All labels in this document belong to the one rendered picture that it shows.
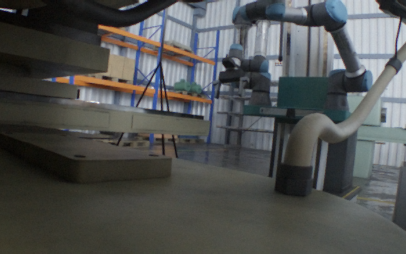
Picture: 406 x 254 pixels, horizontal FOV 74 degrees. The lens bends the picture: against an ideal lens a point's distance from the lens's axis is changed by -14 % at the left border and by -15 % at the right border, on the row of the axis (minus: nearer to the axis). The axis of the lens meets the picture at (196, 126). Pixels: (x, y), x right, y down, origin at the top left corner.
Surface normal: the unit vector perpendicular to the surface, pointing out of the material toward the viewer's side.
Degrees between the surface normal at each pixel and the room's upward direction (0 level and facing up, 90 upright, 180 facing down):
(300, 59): 90
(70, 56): 90
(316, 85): 90
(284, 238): 0
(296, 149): 77
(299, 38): 90
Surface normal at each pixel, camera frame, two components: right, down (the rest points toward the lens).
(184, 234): 0.09, -1.00
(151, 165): 0.78, 0.07
